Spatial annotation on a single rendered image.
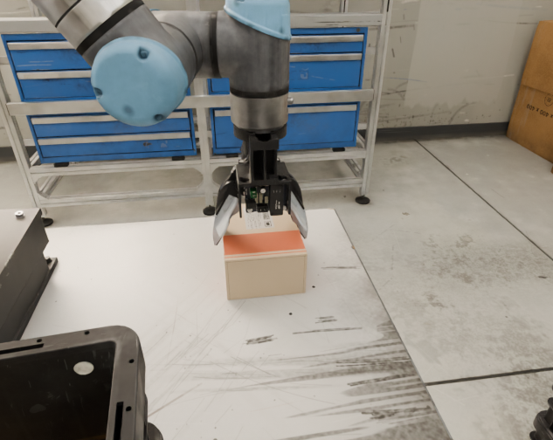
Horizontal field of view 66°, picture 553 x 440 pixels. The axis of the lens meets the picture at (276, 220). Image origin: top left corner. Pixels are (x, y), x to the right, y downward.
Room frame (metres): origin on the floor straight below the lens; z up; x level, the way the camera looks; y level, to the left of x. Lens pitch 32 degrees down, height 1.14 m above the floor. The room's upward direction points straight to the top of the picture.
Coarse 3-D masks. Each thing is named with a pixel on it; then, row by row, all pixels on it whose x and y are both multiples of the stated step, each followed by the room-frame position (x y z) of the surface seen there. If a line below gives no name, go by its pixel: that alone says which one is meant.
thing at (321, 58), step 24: (312, 48) 2.00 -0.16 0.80; (336, 48) 2.02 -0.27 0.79; (360, 48) 2.03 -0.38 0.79; (312, 72) 2.00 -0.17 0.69; (336, 72) 2.02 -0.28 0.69; (360, 72) 2.04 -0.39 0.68; (216, 120) 1.94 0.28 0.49; (288, 120) 1.98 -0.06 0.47; (312, 120) 2.00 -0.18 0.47; (336, 120) 2.02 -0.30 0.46; (216, 144) 1.94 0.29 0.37; (240, 144) 1.95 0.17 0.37; (288, 144) 1.99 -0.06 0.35; (312, 144) 2.01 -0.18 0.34; (336, 144) 2.02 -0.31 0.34
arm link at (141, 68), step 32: (32, 0) 0.39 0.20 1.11; (64, 0) 0.38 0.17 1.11; (96, 0) 0.38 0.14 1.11; (128, 0) 0.40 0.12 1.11; (64, 32) 0.39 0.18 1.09; (96, 32) 0.38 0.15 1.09; (128, 32) 0.39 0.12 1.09; (160, 32) 0.41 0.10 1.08; (96, 64) 0.36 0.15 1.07; (128, 64) 0.36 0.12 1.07; (160, 64) 0.37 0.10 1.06; (192, 64) 0.45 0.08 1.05; (96, 96) 0.37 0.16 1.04; (128, 96) 0.36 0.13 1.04; (160, 96) 0.36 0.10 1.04
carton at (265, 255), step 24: (264, 216) 0.60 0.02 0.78; (288, 216) 0.60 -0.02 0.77; (240, 240) 0.53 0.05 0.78; (264, 240) 0.53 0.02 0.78; (288, 240) 0.53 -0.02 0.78; (240, 264) 0.48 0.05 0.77; (264, 264) 0.49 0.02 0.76; (288, 264) 0.49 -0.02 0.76; (240, 288) 0.48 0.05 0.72; (264, 288) 0.49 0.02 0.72; (288, 288) 0.49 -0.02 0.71
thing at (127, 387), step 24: (48, 336) 0.19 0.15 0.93; (72, 336) 0.19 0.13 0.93; (96, 336) 0.19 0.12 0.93; (120, 336) 0.19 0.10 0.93; (0, 360) 0.18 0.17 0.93; (24, 360) 0.18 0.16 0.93; (120, 360) 0.18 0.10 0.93; (144, 360) 0.19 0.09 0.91; (120, 384) 0.16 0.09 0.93; (144, 384) 0.17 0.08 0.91; (120, 432) 0.14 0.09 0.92
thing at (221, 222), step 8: (232, 200) 0.55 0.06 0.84; (224, 208) 0.55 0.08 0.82; (232, 208) 0.53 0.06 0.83; (216, 216) 0.55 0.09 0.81; (224, 216) 0.54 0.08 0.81; (216, 224) 0.55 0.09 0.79; (224, 224) 0.52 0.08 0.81; (216, 232) 0.55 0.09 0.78; (224, 232) 0.51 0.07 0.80; (216, 240) 0.55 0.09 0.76
